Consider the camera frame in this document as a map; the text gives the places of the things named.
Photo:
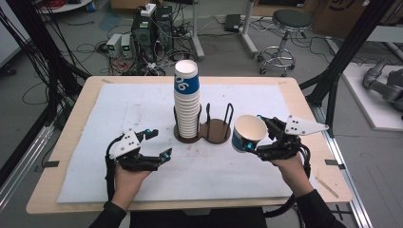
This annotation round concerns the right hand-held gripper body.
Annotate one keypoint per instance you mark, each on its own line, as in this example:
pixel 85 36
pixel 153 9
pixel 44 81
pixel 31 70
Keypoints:
pixel 290 148

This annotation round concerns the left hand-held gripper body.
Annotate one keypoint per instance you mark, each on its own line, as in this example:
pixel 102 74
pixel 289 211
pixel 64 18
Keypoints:
pixel 126 145

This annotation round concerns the single blue white cup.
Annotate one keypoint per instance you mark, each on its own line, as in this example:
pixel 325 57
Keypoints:
pixel 248 129

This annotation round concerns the stack of paper cups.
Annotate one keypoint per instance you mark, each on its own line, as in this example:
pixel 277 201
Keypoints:
pixel 187 110

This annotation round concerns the person's right hand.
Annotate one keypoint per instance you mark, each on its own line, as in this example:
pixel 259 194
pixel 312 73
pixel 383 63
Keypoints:
pixel 294 174

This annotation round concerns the person's left hand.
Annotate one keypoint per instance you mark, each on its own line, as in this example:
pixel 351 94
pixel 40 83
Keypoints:
pixel 128 186

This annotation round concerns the white foam mat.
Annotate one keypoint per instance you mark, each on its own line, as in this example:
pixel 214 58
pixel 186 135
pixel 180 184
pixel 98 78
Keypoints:
pixel 202 177

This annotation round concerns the black tape strip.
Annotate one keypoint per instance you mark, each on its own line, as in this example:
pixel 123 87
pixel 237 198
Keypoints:
pixel 334 163
pixel 50 164

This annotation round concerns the person's dark clothing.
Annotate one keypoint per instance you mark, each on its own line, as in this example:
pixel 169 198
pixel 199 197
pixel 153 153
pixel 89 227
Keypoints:
pixel 196 220

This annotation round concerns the white platform board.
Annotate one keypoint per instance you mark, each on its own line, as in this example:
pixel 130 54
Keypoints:
pixel 367 104

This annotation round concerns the grey power supply unit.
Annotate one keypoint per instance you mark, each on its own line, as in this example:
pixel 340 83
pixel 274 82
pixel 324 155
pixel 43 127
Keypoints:
pixel 126 46
pixel 114 44

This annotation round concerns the black computer tower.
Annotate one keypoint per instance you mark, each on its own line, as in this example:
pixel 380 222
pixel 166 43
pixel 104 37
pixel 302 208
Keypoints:
pixel 149 34

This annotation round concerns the white desk leg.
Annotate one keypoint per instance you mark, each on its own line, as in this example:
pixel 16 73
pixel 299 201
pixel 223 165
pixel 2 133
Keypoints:
pixel 248 31
pixel 197 34

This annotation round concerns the black round stool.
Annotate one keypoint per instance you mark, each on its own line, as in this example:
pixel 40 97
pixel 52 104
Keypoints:
pixel 290 19

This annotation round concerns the black box device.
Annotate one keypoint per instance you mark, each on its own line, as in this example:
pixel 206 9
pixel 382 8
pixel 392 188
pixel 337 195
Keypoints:
pixel 232 22

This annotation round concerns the white power adapter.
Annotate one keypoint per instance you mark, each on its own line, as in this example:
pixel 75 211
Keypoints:
pixel 148 9

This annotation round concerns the brown cardboard box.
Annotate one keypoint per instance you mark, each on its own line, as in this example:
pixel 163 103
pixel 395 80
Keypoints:
pixel 342 15

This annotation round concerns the aluminium rail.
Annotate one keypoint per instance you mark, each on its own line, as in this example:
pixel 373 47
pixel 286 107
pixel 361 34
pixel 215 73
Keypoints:
pixel 345 177
pixel 22 161

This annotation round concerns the black metal frame post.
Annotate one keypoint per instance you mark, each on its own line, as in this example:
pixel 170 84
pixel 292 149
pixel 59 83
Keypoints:
pixel 41 50
pixel 348 47

